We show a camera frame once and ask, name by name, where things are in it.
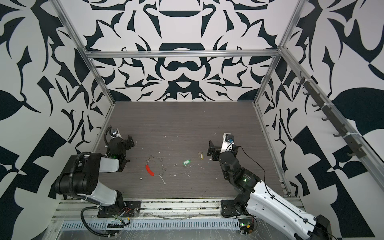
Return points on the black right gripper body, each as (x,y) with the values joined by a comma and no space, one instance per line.
(218,156)

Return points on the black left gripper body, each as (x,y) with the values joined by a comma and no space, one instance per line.
(127,144)

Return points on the green key tag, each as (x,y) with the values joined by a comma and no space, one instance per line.
(187,163)

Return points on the large metal keyring red handle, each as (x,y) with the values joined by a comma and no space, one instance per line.
(155,166)

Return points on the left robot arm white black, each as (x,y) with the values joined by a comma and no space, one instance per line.
(80,177)

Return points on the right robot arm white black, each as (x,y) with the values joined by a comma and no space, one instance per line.
(257,200)

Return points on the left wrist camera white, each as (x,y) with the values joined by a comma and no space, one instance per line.
(115,133)

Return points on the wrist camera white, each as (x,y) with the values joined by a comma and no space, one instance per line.
(115,133)
(228,142)

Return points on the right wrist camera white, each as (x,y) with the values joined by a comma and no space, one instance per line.
(228,142)

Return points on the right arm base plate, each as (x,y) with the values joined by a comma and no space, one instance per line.
(233,208)

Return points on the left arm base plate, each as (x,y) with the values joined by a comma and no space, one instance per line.
(127,209)

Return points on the aluminium front rail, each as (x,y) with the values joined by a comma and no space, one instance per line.
(153,208)

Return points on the white slotted cable duct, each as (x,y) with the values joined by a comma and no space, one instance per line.
(190,224)

